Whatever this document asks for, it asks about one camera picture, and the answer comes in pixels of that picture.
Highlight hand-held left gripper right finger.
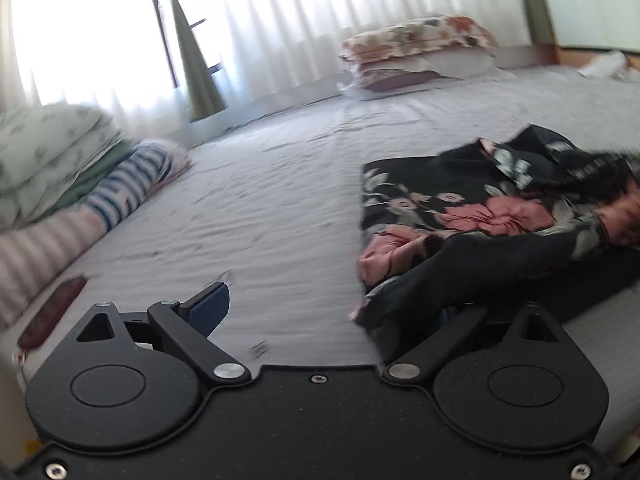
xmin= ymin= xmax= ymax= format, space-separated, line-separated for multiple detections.
xmin=382 ymin=301 xmax=568 ymax=387

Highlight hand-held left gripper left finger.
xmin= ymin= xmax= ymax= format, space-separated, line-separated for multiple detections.
xmin=74 ymin=281 xmax=252 ymax=387

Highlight black floral pants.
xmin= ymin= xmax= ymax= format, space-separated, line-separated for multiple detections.
xmin=349 ymin=123 xmax=640 ymax=361

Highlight bed with grey sheet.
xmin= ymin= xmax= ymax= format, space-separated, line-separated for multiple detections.
xmin=10 ymin=62 xmax=640 ymax=463

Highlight phone in red case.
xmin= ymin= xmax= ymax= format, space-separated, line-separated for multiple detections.
xmin=16 ymin=275 xmax=89 ymax=352

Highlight white quilt with green print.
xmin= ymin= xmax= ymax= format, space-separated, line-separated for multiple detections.
xmin=0 ymin=104 xmax=126 ymax=228

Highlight green curtain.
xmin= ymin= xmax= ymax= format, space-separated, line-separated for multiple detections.
xmin=157 ymin=0 xmax=227 ymax=122
xmin=514 ymin=0 xmax=557 ymax=47

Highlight purple floral pillow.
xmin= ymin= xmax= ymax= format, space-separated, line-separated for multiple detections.
xmin=350 ymin=69 xmax=445 ymax=94

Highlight white pillow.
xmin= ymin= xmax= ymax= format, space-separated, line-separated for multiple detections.
xmin=342 ymin=50 xmax=517 ymax=102

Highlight white sheer curtain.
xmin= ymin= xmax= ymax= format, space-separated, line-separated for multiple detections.
xmin=0 ymin=0 xmax=532 ymax=128

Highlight crumpled white cloth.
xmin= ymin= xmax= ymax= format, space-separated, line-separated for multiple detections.
xmin=579 ymin=51 xmax=635 ymax=82

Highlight dark window frame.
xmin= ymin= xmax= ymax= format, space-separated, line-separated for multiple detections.
xmin=149 ymin=0 xmax=222 ymax=92

